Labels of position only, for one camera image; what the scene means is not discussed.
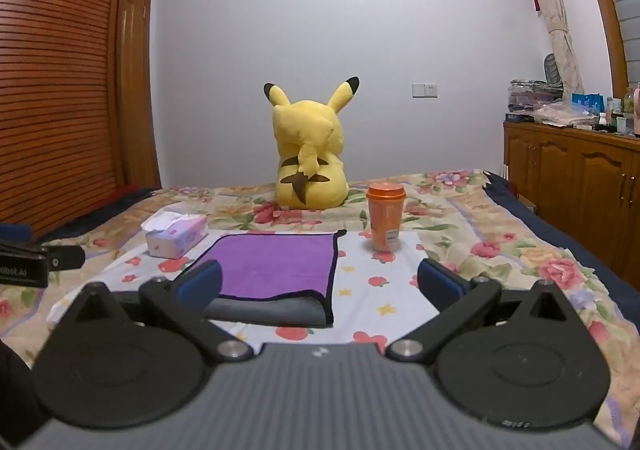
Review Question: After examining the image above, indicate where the floral bed sheet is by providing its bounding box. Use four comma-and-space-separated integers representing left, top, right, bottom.
0, 170, 640, 383

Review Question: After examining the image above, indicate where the wooden cabinet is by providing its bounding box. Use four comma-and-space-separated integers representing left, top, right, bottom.
502, 121, 640, 251

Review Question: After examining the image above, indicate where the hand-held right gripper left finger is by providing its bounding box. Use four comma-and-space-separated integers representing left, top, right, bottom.
60, 260, 255, 364

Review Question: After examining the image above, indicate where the beige patterned curtain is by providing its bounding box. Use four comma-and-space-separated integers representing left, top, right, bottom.
505, 0, 584, 101

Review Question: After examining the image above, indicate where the purple towel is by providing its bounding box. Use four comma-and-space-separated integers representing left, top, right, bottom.
177, 229, 349, 329

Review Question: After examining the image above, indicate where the white purple tissue box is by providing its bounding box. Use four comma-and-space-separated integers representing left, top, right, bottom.
142, 211, 209, 260

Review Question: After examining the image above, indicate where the wooden window frame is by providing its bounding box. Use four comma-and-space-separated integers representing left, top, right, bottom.
571, 0, 630, 99

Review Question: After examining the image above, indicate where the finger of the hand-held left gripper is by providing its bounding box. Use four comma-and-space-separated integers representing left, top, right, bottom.
47, 245, 86, 273

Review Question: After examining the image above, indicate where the navy blue mattress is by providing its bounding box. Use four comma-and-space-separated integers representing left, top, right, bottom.
482, 171, 640, 313

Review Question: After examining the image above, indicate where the clear plastic bag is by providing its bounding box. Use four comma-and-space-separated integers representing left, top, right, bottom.
531, 100, 602, 126

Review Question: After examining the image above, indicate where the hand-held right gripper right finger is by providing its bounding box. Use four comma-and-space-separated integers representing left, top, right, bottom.
385, 257, 578, 363

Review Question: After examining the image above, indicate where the yellow plush toy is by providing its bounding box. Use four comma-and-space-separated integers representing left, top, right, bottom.
263, 76, 360, 211

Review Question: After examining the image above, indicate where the wooden louvered wardrobe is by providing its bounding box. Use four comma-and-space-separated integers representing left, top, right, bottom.
0, 0, 137, 241

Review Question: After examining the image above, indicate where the blue box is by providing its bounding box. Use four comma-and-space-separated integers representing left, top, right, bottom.
571, 92, 609, 117

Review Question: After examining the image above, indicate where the stack of folded fabrics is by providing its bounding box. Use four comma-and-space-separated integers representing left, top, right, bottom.
507, 78, 565, 114

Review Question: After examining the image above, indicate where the wooden door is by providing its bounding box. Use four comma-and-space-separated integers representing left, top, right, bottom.
115, 0, 162, 191

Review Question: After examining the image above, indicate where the orange cup with lid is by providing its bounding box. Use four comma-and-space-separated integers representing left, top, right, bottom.
365, 182, 405, 252

